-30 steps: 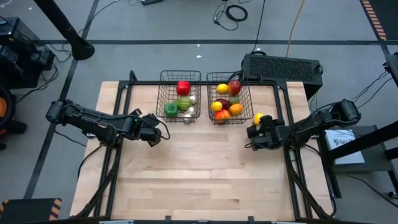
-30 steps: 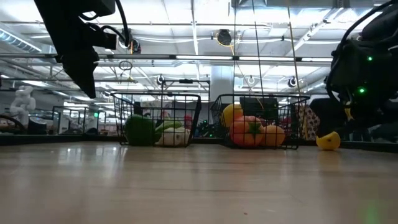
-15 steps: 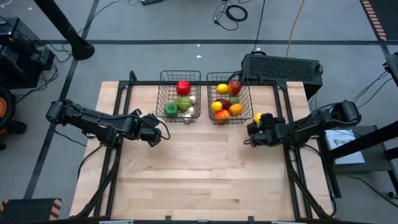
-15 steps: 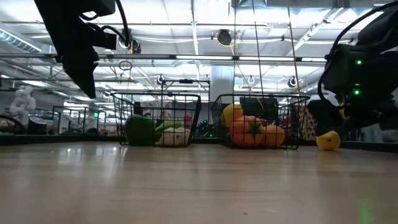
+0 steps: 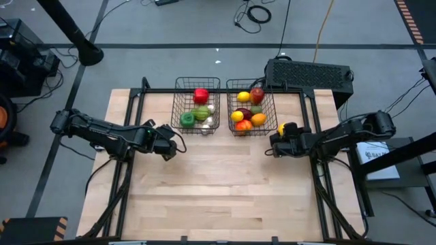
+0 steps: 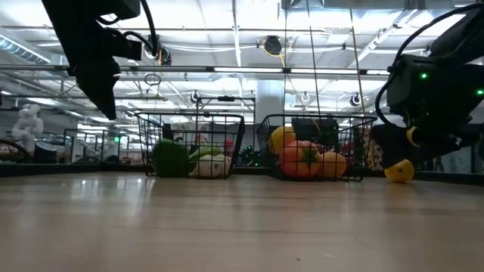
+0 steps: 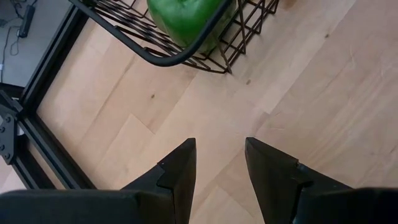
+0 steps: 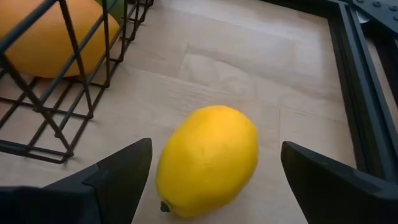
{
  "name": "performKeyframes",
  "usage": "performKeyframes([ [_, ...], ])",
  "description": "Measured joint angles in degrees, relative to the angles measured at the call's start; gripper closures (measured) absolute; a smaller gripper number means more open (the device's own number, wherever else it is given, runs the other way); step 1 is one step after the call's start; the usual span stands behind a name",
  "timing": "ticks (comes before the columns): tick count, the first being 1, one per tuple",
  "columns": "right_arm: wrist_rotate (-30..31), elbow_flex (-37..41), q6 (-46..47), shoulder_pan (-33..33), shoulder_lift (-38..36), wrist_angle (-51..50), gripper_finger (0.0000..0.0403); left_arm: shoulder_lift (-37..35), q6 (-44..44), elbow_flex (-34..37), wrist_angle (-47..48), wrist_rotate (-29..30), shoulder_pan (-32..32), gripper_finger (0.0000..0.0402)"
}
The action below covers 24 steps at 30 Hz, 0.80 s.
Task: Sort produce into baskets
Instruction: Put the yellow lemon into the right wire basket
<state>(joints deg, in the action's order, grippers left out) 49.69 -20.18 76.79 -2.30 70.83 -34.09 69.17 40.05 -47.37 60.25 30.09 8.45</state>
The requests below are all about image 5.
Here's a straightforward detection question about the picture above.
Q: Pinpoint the orange-red tomato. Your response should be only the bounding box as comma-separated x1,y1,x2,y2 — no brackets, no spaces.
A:
234,119,254,133

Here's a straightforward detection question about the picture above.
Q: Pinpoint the black orange striped mat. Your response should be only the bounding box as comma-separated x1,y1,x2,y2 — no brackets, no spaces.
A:
394,0,436,45

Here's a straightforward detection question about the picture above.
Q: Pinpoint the black stand beam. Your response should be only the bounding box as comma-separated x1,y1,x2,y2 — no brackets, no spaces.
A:
359,131,436,176

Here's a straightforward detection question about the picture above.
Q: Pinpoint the black orange striped ramp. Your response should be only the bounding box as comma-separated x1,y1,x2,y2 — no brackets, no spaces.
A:
0,216,69,245

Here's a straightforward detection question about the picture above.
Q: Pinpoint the yellow hanging cable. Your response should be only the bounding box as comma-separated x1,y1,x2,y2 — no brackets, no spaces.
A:
312,0,337,64

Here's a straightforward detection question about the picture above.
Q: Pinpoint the black hanging cable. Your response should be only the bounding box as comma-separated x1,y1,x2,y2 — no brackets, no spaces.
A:
275,0,292,59

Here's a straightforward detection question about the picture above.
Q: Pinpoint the orange fruit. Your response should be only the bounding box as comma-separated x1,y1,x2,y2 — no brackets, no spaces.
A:
251,112,268,127

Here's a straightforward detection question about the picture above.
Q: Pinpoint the green bell pepper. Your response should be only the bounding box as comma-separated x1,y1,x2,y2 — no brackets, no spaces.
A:
179,112,196,129

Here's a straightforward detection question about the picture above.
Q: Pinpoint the black monitor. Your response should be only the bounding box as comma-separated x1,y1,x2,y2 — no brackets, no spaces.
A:
420,57,436,96

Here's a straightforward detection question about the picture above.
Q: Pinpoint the light green vegetable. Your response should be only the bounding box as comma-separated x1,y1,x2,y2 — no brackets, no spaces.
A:
190,105,211,122

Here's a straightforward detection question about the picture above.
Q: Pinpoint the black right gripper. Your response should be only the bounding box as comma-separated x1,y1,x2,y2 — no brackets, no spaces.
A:
269,121,313,159

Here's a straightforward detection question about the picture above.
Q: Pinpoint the black pole with base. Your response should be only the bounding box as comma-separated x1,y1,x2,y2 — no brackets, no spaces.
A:
35,0,105,67

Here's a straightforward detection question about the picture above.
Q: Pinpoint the coiled black cable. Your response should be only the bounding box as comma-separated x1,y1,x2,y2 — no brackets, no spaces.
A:
233,0,273,35

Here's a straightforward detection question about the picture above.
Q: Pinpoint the orange and black vacuum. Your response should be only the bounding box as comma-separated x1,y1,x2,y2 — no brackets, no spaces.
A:
0,93,31,164

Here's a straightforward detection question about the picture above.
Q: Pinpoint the dark red plum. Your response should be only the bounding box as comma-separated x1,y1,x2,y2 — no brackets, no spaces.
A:
234,108,253,120

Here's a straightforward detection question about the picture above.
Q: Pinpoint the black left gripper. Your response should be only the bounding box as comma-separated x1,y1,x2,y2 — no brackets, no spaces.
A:
142,118,178,162

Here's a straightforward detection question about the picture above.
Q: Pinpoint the red bell pepper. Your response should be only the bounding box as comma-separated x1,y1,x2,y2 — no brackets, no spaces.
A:
193,88,210,105

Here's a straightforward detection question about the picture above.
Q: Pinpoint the white paper box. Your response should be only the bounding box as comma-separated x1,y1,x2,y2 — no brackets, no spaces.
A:
356,141,401,181

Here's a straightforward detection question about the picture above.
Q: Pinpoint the black wire basket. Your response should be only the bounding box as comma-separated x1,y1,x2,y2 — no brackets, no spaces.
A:
171,77,221,135
225,78,279,137

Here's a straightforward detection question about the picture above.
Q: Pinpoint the black equipment cabinet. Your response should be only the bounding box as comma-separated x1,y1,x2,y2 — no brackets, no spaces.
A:
0,18,61,98

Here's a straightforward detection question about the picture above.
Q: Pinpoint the red apple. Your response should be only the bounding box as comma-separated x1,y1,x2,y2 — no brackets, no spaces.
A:
249,87,266,105

